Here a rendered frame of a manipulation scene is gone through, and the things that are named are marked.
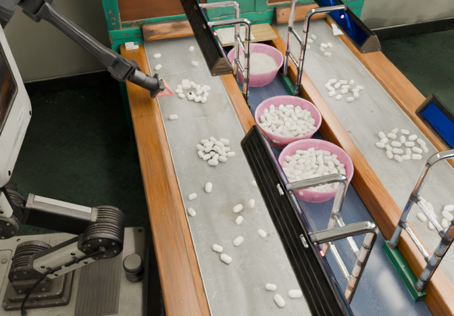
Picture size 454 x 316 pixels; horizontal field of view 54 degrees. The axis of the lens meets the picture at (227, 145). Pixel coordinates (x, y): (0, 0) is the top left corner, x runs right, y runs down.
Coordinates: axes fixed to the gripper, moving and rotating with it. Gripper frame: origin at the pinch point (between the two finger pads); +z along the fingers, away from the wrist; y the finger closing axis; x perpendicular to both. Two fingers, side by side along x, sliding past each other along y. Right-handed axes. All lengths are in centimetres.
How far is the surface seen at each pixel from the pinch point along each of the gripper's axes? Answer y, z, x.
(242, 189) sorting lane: -55, 14, -7
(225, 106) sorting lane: -8.4, 19.0, -10.1
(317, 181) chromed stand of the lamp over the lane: -88, -5, -41
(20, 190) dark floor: 37, -15, 116
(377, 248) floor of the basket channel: -85, 46, -26
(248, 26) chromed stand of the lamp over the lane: -6.0, 4.0, -42.8
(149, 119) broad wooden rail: -11.4, -7.2, 8.7
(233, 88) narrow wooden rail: -0.1, 22.0, -15.7
